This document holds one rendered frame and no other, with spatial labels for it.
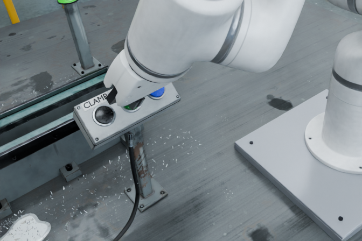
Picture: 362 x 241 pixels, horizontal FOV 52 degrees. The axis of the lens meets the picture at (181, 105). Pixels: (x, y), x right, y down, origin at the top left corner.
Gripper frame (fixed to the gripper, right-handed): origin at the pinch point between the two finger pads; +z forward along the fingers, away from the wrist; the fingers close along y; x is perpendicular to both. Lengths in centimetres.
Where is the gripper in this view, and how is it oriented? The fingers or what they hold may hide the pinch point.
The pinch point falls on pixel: (133, 96)
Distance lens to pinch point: 60.1
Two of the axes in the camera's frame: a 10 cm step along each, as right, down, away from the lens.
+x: 5.2, 8.4, -1.2
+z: -3.1, 3.2, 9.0
